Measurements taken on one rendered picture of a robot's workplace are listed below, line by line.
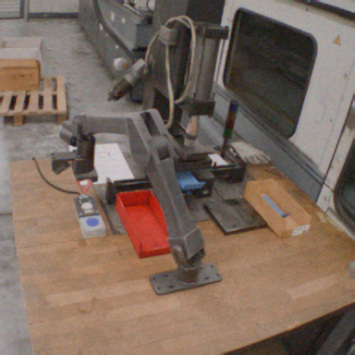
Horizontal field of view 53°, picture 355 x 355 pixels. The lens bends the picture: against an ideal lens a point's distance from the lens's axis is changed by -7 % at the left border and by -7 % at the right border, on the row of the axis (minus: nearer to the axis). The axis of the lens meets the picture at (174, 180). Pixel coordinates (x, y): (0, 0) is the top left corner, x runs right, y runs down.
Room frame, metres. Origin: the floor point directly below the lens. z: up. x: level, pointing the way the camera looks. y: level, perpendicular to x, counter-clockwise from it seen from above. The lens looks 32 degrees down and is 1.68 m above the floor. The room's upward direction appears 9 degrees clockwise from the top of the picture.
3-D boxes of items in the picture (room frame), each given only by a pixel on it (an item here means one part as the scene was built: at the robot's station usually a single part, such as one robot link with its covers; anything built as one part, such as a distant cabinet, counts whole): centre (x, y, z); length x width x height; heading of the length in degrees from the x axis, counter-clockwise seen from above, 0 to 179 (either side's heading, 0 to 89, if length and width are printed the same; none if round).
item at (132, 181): (1.09, 0.13, 0.95); 0.15 x 0.03 x 0.10; 118
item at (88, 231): (0.89, 0.22, 0.90); 0.07 x 0.07 x 0.06; 28
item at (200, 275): (0.75, -0.08, 0.94); 0.20 x 0.07 x 0.08; 118
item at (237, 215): (1.08, -0.23, 0.91); 0.17 x 0.16 x 0.02; 118
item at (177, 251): (0.75, -0.07, 1.00); 0.09 x 0.06 x 0.06; 146
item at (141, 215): (0.94, 0.07, 0.93); 0.25 x 0.12 x 0.06; 28
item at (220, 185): (1.26, -0.02, 0.88); 0.65 x 0.50 x 0.03; 118
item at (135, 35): (6.84, 1.37, 0.49); 5.51 x 1.02 x 0.97; 24
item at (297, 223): (1.14, -0.38, 0.93); 0.25 x 0.13 x 0.08; 28
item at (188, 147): (1.23, 0.01, 1.14); 0.26 x 0.18 x 0.30; 28
